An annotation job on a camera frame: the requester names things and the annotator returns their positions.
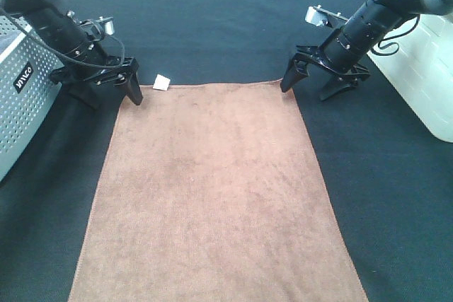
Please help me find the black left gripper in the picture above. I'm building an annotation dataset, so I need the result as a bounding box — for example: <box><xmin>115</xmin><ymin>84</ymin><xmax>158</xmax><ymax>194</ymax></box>
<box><xmin>49</xmin><ymin>56</ymin><xmax>143</xmax><ymax>110</ymax></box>

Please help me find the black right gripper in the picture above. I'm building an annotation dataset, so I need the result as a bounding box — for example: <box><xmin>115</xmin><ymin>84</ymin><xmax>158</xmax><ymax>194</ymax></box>
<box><xmin>280</xmin><ymin>45</ymin><xmax>371</xmax><ymax>101</ymax></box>

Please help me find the brown towel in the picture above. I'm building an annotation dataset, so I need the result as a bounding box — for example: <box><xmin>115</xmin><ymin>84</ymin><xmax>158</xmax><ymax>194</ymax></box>
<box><xmin>69</xmin><ymin>81</ymin><xmax>367</xmax><ymax>301</ymax></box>

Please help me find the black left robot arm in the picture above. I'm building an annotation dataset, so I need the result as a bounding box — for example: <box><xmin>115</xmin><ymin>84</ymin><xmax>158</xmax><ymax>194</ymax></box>
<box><xmin>1</xmin><ymin>0</ymin><xmax>143</xmax><ymax>109</ymax></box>

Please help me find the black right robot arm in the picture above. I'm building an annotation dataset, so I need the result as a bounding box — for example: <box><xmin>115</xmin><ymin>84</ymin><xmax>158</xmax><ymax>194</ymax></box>
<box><xmin>280</xmin><ymin>0</ymin><xmax>452</xmax><ymax>100</ymax></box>

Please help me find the grey perforated laundry basket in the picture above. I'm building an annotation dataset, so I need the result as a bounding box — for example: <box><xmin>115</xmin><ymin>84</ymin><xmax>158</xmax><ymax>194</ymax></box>
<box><xmin>1</xmin><ymin>16</ymin><xmax>62</xmax><ymax>178</ymax></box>

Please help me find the black table cloth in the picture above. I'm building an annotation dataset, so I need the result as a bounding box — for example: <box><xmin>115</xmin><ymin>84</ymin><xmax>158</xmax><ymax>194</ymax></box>
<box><xmin>1</xmin><ymin>0</ymin><xmax>452</xmax><ymax>301</ymax></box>

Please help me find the white woven storage box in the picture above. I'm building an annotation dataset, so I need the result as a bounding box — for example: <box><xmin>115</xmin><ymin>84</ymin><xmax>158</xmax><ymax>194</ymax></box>
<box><xmin>368</xmin><ymin>13</ymin><xmax>452</xmax><ymax>143</ymax></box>

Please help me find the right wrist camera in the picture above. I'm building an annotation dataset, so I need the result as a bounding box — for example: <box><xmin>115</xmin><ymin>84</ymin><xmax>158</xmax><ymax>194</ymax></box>
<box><xmin>305</xmin><ymin>5</ymin><xmax>348</xmax><ymax>28</ymax></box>

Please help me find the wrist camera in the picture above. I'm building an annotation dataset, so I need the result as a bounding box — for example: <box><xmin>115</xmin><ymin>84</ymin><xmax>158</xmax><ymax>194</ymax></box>
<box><xmin>95</xmin><ymin>16</ymin><xmax>115</xmax><ymax>35</ymax></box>
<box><xmin>305</xmin><ymin>5</ymin><xmax>348</xmax><ymax>28</ymax></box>

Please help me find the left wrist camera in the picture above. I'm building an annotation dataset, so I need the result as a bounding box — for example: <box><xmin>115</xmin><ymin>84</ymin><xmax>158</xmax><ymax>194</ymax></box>
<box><xmin>95</xmin><ymin>16</ymin><xmax>115</xmax><ymax>35</ymax></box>

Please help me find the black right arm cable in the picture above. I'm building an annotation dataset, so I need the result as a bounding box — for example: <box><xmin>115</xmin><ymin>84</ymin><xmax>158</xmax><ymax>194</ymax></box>
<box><xmin>377</xmin><ymin>13</ymin><xmax>422</xmax><ymax>56</ymax></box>

